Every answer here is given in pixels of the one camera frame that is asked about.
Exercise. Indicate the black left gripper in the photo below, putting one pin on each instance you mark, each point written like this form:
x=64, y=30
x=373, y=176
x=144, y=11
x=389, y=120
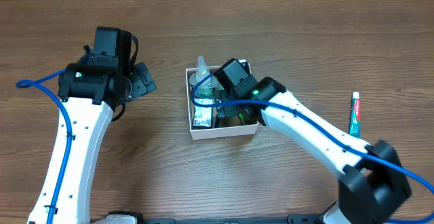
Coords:
x=143, y=80

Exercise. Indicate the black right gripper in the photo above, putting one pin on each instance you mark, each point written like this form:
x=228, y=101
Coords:
x=223, y=103

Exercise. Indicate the blue disposable razor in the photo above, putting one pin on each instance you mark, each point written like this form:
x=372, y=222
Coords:
x=217, y=122

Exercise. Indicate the green white toothbrush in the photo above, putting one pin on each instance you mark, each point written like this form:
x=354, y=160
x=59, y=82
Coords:
x=242, y=119

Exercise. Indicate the green white soap packet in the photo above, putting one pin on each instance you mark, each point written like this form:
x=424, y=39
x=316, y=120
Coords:
x=203, y=116

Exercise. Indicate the clear green-labelled bottle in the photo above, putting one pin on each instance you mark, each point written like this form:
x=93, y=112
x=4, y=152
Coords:
x=205, y=89

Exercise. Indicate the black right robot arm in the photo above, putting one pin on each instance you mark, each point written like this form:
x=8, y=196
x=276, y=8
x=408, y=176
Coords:
x=371, y=182

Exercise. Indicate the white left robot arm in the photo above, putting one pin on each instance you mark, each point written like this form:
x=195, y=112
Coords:
x=87, y=98

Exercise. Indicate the white cardboard box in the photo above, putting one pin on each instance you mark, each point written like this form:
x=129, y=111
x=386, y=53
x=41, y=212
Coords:
x=231, y=130

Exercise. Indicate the white red toothpaste tube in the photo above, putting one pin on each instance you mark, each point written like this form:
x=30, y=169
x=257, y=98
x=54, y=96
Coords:
x=354, y=127

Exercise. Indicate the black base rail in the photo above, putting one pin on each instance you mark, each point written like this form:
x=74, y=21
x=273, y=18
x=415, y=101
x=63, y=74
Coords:
x=290, y=219

